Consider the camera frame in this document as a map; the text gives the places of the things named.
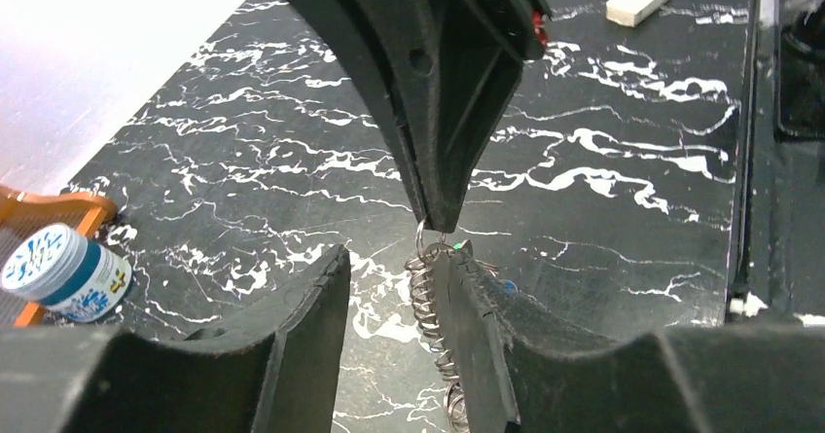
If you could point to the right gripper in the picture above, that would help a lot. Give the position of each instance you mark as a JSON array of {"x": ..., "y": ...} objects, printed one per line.
[{"x": 436, "y": 77}]

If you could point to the small blue patterned tin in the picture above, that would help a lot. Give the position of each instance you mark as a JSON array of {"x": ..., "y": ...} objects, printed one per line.
[{"x": 67, "y": 273}]

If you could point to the orange wooden shelf rack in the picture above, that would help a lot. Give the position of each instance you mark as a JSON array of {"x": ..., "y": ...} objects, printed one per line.
[{"x": 22, "y": 214}]

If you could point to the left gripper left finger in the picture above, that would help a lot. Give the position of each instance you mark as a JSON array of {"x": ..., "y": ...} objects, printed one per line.
[{"x": 271, "y": 367}]

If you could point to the red handled keyring with keys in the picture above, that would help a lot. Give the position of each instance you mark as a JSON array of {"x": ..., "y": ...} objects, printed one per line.
[{"x": 438, "y": 320}]

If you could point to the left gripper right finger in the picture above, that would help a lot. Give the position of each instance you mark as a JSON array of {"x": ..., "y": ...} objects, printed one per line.
[{"x": 525, "y": 369}]

